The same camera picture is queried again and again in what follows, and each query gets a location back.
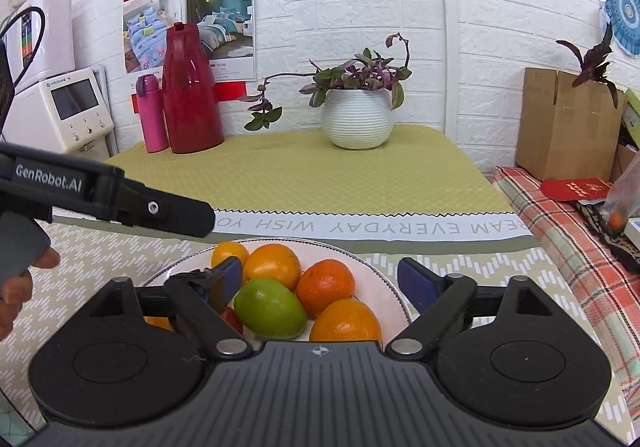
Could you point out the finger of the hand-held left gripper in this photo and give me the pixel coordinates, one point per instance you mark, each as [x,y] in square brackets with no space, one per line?
[175,212]

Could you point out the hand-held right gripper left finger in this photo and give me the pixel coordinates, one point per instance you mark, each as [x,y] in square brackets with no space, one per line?
[227,282]

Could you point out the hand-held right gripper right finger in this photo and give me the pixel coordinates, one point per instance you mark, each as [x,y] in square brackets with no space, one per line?
[417,284]

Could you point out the white plate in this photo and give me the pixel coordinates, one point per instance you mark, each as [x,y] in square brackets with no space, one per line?
[380,287]

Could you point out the red nectarine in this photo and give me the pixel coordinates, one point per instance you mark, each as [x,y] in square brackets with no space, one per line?
[233,321]

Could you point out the green jujube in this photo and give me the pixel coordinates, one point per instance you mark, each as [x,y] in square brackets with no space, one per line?
[270,308]

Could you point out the person's left hand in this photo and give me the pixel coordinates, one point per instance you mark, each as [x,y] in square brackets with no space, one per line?
[15,294]

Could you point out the white machine with screen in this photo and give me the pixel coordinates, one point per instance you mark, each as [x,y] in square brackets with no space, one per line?
[75,127]

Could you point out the pink bottle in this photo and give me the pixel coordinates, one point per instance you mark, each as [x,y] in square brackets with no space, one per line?
[152,117]

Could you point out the red thermos jug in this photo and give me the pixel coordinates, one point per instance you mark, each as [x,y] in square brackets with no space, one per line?
[192,97]

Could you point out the checked cloth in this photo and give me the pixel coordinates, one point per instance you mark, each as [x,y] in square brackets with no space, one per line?
[565,247]

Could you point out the potted plant in white pot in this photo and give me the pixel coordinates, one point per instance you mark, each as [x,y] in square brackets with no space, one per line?
[356,122]

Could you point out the red packet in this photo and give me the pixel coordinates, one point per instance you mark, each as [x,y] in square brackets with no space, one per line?
[575,189]

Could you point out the dark patterned cloth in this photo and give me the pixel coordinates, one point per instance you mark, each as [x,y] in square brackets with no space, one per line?
[597,232]

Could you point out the cardboard box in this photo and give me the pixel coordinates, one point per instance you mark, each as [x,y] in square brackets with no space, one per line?
[565,137]

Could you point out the clear plastic bag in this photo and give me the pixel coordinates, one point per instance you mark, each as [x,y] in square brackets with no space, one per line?
[625,202]

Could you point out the green box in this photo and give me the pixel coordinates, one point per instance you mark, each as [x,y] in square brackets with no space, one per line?
[634,117]

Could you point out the purple leaf plant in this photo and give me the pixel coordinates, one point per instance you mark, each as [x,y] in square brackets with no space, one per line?
[595,62]

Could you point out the white wall appliance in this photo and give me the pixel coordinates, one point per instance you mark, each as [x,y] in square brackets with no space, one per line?
[50,27]

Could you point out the wall poster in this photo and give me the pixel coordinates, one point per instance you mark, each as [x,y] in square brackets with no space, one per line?
[220,2]

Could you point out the white wall pipe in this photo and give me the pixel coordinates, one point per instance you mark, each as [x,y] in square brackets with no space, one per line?
[445,27]

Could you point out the blue round wall decoration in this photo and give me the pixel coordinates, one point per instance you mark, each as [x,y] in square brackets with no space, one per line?
[625,7]

